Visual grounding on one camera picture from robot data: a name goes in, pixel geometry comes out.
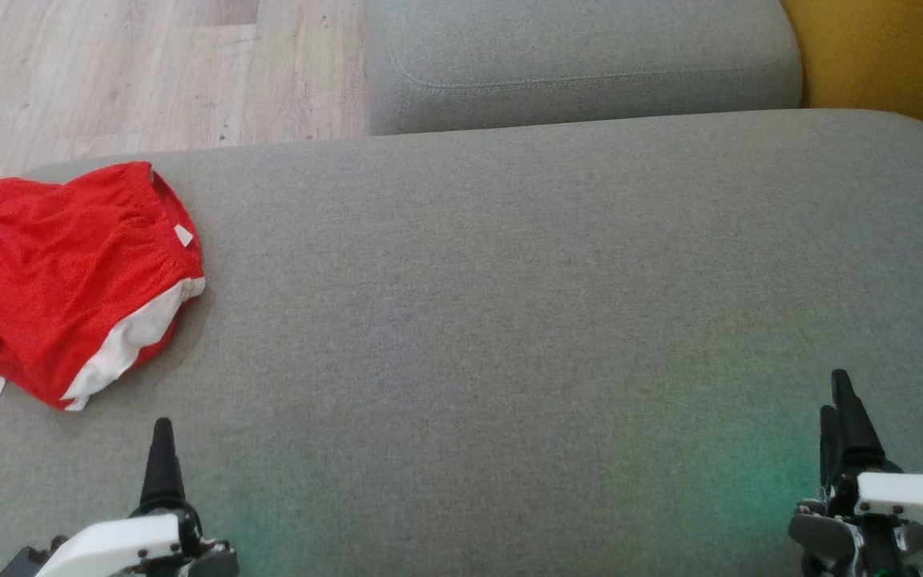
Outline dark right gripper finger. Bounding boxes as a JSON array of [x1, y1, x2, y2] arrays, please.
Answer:
[[831, 369, 886, 476], [820, 405, 844, 486]]

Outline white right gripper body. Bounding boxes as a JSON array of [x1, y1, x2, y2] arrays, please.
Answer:
[[788, 465, 923, 577]]

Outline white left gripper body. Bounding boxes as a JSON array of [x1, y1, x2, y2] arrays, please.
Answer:
[[33, 505, 240, 577]]

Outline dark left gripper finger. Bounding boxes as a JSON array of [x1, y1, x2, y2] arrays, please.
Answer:
[[141, 417, 187, 511]]

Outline red shorts with white trim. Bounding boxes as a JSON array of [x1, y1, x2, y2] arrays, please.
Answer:
[[0, 160, 208, 412]]

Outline large grey sofa seat cushion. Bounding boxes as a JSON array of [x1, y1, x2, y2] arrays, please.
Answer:
[[0, 108, 923, 577]]

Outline long grey sofa seat cushion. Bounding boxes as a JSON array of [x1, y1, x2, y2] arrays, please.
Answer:
[[365, 0, 804, 135]]

